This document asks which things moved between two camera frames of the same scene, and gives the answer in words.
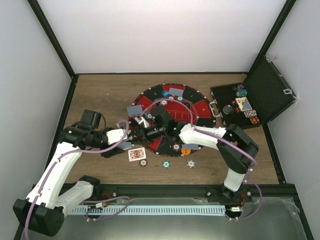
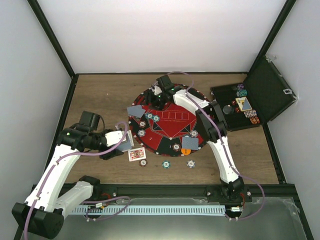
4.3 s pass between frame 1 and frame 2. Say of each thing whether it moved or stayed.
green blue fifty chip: stayed
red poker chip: stayed
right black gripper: moved
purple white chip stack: stayed
